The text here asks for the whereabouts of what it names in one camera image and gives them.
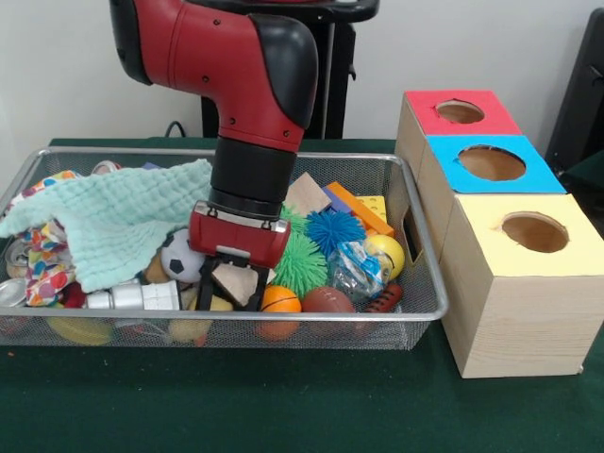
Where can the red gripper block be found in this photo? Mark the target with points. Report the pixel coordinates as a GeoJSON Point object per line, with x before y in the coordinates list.
{"type": "Point", "coordinates": [236, 240]}

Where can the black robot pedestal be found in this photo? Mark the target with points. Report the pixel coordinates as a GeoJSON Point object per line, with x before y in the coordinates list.
{"type": "Point", "coordinates": [340, 71]}

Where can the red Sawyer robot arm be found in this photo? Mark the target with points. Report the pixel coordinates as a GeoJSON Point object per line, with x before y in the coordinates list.
{"type": "Point", "coordinates": [217, 56]}

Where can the blue spiky rubber ball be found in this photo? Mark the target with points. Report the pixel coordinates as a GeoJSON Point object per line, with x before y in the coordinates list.
{"type": "Point", "coordinates": [335, 231]}

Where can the wooden box with three holes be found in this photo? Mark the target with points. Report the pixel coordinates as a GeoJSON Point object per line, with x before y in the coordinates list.
{"type": "Point", "coordinates": [519, 321]}

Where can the small orange basketball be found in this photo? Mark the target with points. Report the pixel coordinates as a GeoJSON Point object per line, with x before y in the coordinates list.
{"type": "Point", "coordinates": [280, 299]}

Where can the clear plastic packet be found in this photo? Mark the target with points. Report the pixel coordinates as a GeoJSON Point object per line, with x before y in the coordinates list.
{"type": "Point", "coordinates": [351, 273]}

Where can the plain wooden block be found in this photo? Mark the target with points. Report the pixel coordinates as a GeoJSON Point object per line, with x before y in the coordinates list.
{"type": "Point", "coordinates": [236, 283]}
{"type": "Point", "coordinates": [311, 198]}

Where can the dark green tablecloth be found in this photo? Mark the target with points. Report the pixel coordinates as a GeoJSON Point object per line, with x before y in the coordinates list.
{"type": "Point", "coordinates": [590, 174]}
{"type": "Point", "coordinates": [283, 401]}

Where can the small soccer ball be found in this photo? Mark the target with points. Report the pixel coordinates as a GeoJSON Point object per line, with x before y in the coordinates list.
{"type": "Point", "coordinates": [177, 264]}

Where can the small brown football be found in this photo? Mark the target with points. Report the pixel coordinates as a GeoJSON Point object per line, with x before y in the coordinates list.
{"type": "Point", "coordinates": [328, 299]}

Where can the green spiky rubber ball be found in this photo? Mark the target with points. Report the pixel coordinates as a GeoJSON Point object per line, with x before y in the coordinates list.
{"type": "Point", "coordinates": [302, 262]}

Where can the mint green waffle cloth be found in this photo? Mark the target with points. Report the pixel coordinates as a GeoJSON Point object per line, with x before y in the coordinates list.
{"type": "Point", "coordinates": [104, 212]}

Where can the yellow ball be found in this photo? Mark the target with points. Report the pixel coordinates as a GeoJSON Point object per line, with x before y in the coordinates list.
{"type": "Point", "coordinates": [389, 252]}

